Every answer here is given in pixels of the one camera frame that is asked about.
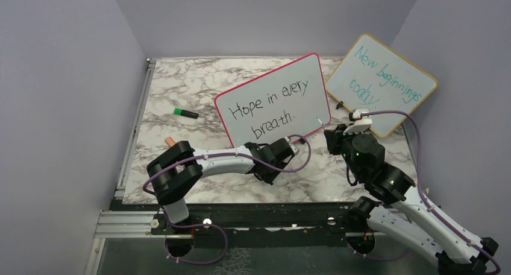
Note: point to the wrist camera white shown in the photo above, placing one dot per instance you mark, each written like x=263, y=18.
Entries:
x=360, y=121
x=294, y=149

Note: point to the orange marker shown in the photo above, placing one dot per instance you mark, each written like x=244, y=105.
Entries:
x=169, y=141

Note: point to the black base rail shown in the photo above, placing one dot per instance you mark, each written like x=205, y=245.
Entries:
x=253, y=225

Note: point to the red framed whiteboard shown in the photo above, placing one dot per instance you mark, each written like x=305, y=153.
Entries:
x=284, y=101

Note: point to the yellow framed whiteboard with writing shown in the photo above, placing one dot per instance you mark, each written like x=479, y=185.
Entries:
x=374, y=76

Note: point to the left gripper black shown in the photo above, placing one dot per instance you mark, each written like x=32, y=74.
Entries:
x=269, y=178

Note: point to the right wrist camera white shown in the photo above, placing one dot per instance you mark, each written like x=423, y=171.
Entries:
x=360, y=121

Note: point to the white whiteboard marker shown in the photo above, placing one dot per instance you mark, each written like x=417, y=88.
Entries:
x=323, y=126

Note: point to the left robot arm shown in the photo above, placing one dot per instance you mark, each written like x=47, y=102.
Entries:
x=174, y=173

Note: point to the aluminium frame left rail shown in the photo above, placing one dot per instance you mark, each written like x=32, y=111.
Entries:
x=132, y=138

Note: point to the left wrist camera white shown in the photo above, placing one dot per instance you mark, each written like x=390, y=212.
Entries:
x=294, y=149

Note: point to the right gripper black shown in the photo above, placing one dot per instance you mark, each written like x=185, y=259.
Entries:
x=335, y=136

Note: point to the green and black highlighter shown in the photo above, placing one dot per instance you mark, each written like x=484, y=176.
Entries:
x=185, y=113

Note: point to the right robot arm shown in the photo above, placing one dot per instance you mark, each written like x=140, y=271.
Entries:
x=400, y=210

